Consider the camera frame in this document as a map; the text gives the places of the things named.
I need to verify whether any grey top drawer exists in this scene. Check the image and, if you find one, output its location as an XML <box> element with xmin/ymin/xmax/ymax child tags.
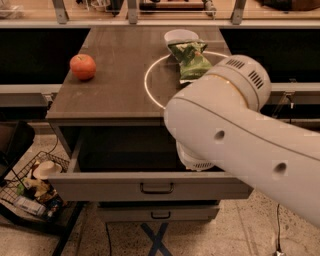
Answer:
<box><xmin>49</xmin><ymin>127</ymin><xmax>252</xmax><ymax>202</ymax></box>

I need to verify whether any grey drawer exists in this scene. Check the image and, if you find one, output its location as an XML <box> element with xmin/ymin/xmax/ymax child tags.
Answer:
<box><xmin>49</xmin><ymin>127</ymin><xmax>252</xmax><ymax>202</ymax></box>
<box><xmin>97</xmin><ymin>205</ymin><xmax>219</xmax><ymax>222</ymax></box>

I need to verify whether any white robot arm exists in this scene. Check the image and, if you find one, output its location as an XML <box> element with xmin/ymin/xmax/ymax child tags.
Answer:
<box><xmin>164</xmin><ymin>55</ymin><xmax>320</xmax><ymax>226</ymax></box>

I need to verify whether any grey drawer cabinet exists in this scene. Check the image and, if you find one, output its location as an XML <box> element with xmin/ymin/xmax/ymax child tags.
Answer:
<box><xmin>45</xmin><ymin>25</ymin><xmax>262</xmax><ymax>224</ymax></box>

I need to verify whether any grey bottom drawer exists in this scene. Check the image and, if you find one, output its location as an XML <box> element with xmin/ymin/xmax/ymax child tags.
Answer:
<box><xmin>97</xmin><ymin>205</ymin><xmax>219</xmax><ymax>222</ymax></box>

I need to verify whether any green chip bag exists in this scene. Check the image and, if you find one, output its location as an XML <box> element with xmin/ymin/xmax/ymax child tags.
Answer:
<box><xmin>168</xmin><ymin>40</ymin><xmax>212</xmax><ymax>83</ymax></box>

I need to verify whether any white bowl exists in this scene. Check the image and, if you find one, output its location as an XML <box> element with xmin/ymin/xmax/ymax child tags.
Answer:
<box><xmin>164</xmin><ymin>29</ymin><xmax>199</xmax><ymax>45</ymax></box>

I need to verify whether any red apple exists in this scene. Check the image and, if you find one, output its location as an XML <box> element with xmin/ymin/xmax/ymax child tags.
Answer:
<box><xmin>70</xmin><ymin>54</ymin><xmax>96</xmax><ymax>80</ymax></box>

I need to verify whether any blue tape cross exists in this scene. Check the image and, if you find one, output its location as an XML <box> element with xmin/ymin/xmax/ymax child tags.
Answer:
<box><xmin>141</xmin><ymin>223</ymin><xmax>173</xmax><ymax>256</ymax></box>

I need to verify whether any white cup in basket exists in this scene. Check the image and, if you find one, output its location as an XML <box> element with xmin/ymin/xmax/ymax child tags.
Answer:
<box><xmin>33</xmin><ymin>160</ymin><xmax>62</xmax><ymax>180</ymax></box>

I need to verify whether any white packet in basket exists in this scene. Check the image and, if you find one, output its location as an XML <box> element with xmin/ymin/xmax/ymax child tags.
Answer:
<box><xmin>14</xmin><ymin>196</ymin><xmax>46</xmax><ymax>216</ymax></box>

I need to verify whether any black wire basket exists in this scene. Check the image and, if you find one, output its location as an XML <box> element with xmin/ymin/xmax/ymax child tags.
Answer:
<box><xmin>0</xmin><ymin>151</ymin><xmax>69</xmax><ymax>222</ymax></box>

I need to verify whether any black cable on floor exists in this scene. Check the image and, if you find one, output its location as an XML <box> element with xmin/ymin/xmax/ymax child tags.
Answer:
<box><xmin>275</xmin><ymin>203</ymin><xmax>284</xmax><ymax>253</ymax></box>

